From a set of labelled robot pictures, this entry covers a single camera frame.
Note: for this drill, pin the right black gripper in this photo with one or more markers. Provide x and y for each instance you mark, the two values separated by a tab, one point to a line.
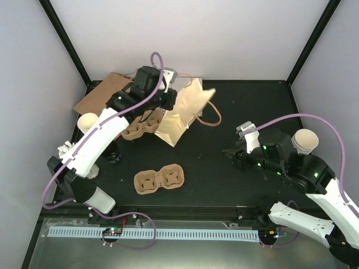
239	157

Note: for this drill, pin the cream paper bag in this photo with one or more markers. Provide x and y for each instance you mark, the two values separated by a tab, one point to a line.
190	102

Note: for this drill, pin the right white cup stack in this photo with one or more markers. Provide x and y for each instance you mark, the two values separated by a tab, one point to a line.
305	141

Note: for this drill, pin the brown kraft paper bag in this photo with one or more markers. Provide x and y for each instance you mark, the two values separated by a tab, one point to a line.
95	100

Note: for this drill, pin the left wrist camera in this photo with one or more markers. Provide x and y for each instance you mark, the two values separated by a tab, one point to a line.
169	76

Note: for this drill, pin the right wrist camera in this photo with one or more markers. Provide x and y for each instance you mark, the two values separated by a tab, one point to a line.
248	131

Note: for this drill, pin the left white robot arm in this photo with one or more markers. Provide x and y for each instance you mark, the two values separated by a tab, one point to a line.
149	90

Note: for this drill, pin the white cup stack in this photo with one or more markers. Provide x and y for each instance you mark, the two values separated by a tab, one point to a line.
86	121
305	141

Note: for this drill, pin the left black frame post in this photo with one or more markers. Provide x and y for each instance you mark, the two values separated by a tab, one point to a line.
65	39

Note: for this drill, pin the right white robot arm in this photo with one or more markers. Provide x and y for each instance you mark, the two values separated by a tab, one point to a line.
272	151

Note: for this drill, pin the black frame post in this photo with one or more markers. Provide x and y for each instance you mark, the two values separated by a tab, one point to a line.
319	28
65	39

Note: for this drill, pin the crumpled white paper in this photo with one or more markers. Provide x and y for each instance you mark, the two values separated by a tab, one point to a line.
64	148

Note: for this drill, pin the right black frame post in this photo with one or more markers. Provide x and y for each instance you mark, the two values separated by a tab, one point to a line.
319	28

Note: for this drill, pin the left white cup stack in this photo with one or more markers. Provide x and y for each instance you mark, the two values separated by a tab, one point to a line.
86	121

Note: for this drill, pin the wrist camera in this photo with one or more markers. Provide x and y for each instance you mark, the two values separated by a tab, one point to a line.
248	131
169	76

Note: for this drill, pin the light blue cable duct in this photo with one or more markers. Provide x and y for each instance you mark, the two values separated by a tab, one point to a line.
159	234

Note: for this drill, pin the single cardboard cup carrier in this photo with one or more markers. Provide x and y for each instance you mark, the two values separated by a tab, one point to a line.
168	177

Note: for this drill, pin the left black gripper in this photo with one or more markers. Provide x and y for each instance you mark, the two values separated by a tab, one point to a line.
169	106

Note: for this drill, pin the small green circuit board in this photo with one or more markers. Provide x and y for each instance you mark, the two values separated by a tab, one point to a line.
112	232

